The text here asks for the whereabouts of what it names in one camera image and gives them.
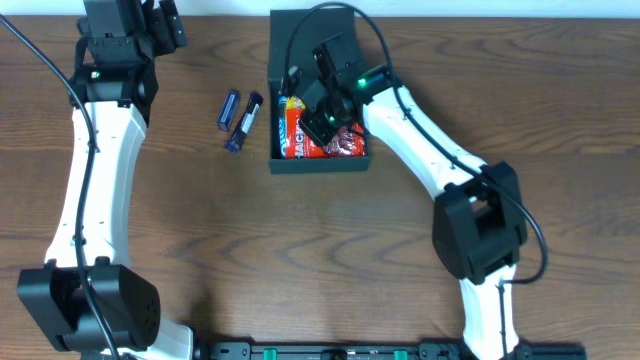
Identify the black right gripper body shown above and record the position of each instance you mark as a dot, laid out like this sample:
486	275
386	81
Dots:
316	128

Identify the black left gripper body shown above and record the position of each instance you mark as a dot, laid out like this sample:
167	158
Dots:
163	23

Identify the yellow Hacks candy bag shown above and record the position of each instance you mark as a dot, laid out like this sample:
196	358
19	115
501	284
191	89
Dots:
294	102

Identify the red Hacks candy bag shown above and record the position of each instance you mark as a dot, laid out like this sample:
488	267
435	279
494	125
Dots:
299	145

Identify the blue Oreo cookie pack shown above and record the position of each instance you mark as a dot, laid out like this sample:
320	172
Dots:
282	124

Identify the dark green box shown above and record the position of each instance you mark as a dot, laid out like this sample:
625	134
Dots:
320	26

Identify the dark blue snack bar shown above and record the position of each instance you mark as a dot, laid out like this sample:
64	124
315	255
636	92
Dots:
236	141

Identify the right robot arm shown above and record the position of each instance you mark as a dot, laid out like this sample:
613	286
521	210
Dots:
479	225

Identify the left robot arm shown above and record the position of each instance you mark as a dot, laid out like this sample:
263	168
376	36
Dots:
86	298

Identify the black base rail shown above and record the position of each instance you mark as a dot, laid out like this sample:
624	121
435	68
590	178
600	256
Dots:
430	350

